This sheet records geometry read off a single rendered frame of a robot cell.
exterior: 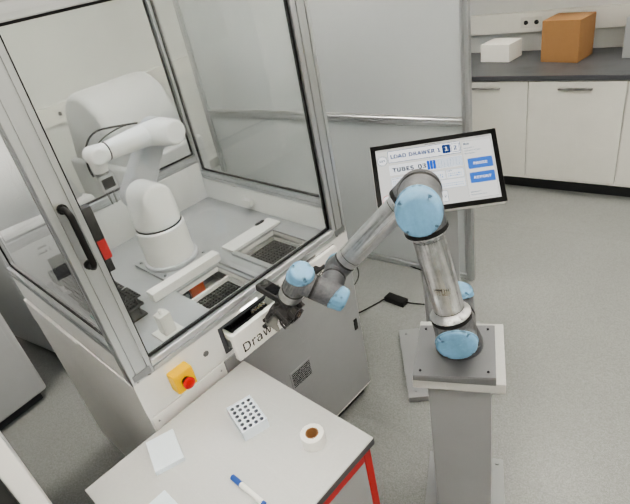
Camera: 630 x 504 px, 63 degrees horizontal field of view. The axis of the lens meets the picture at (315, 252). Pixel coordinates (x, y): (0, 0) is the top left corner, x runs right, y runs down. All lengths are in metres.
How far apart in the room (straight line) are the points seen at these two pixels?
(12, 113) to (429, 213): 0.98
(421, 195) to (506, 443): 1.50
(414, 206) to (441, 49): 1.68
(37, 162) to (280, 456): 1.00
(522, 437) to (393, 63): 1.97
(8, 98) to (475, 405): 1.56
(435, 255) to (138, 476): 1.06
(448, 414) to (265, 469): 0.66
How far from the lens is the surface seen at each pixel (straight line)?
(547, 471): 2.46
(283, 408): 1.69
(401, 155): 2.22
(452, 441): 1.98
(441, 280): 1.40
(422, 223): 1.29
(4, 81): 1.35
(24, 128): 1.37
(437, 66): 2.90
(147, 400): 1.74
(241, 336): 1.76
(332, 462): 1.53
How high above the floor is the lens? 1.99
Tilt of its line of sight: 31 degrees down
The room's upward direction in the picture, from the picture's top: 12 degrees counter-clockwise
